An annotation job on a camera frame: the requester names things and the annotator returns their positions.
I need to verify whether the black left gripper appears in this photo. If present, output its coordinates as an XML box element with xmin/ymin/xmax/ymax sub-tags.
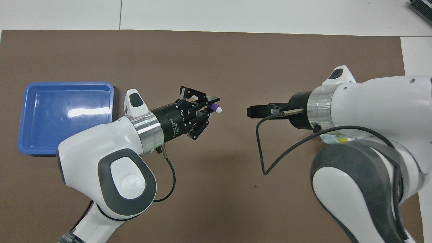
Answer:
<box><xmin>151</xmin><ymin>86</ymin><xmax>220</xmax><ymax>141</ymax></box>

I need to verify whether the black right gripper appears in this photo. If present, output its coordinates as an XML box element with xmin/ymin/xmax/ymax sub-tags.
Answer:
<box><xmin>246</xmin><ymin>91</ymin><xmax>313</xmax><ymax>130</ymax></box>

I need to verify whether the blue plastic tray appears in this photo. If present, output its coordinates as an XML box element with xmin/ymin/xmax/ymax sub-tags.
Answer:
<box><xmin>17</xmin><ymin>82</ymin><xmax>114</xmax><ymax>157</ymax></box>

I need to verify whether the translucent plastic cup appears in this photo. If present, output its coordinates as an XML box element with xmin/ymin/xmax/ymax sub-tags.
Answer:
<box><xmin>321</xmin><ymin>133</ymin><xmax>353</xmax><ymax>145</ymax></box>

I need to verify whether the brown table mat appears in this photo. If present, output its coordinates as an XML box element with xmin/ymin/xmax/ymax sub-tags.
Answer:
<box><xmin>0</xmin><ymin>30</ymin><xmax>425</xmax><ymax>243</ymax></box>

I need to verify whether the grey ribbed device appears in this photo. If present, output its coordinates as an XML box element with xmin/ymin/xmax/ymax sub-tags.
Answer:
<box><xmin>407</xmin><ymin>0</ymin><xmax>432</xmax><ymax>26</ymax></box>

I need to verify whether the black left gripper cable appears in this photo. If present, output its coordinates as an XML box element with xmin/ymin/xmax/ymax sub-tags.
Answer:
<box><xmin>154</xmin><ymin>145</ymin><xmax>177</xmax><ymax>203</ymax></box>

